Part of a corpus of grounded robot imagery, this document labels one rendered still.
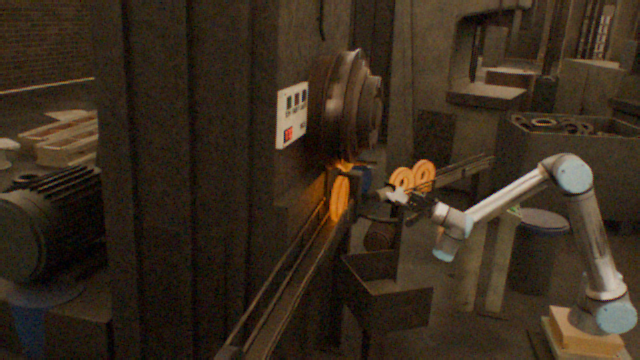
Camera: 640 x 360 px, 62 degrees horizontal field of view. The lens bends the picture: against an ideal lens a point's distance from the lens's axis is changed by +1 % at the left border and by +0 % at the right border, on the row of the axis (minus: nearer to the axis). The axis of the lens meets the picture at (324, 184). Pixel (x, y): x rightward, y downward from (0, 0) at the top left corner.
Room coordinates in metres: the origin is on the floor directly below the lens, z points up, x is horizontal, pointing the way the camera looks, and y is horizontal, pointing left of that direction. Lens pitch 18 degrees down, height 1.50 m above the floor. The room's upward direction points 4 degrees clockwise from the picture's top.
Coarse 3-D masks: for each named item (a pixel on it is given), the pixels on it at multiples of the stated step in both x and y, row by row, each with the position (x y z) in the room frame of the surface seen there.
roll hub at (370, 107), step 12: (372, 84) 1.97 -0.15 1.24; (360, 96) 1.93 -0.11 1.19; (372, 96) 1.93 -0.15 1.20; (360, 108) 1.91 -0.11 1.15; (372, 108) 1.92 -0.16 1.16; (360, 120) 1.91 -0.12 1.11; (372, 120) 1.98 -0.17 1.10; (360, 132) 1.91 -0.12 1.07; (372, 132) 2.03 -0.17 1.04; (360, 144) 1.95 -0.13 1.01; (372, 144) 2.00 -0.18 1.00
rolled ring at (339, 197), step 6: (336, 180) 2.04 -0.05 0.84; (342, 180) 2.04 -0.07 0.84; (348, 180) 2.12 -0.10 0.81; (336, 186) 2.01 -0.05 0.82; (342, 186) 2.03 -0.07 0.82; (348, 186) 2.13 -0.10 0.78; (336, 192) 1.99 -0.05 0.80; (342, 192) 2.12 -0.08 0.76; (348, 192) 2.13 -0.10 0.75; (336, 198) 1.98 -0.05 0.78; (342, 198) 2.12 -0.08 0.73; (330, 204) 1.98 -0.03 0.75; (336, 204) 1.97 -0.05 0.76; (342, 204) 2.10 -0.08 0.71; (330, 210) 1.98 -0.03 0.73; (336, 210) 1.97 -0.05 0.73; (342, 210) 2.07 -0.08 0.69; (330, 216) 2.00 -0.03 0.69; (336, 216) 1.99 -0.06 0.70
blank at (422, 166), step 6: (420, 162) 2.55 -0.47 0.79; (426, 162) 2.55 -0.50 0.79; (414, 168) 2.53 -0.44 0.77; (420, 168) 2.52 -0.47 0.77; (426, 168) 2.55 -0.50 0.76; (432, 168) 2.58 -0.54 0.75; (414, 174) 2.51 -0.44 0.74; (420, 174) 2.53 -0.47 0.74; (426, 174) 2.58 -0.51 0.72; (432, 174) 2.59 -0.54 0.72; (414, 180) 2.50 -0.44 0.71; (420, 180) 2.53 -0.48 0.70; (426, 180) 2.56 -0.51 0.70; (420, 186) 2.53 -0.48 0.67
